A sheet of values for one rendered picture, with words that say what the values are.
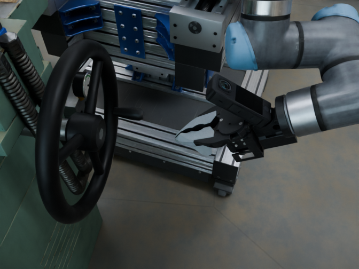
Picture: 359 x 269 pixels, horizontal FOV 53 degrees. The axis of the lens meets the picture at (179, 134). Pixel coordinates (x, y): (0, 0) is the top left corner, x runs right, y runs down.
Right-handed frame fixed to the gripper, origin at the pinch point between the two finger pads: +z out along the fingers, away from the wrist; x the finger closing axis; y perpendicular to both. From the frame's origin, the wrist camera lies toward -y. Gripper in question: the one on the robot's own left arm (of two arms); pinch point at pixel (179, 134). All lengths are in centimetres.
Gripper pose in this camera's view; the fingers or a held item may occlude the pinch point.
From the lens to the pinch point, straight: 66.9
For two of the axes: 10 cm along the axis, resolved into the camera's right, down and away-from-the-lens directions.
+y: 5.0, 6.1, 6.2
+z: -8.5, 2.2, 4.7
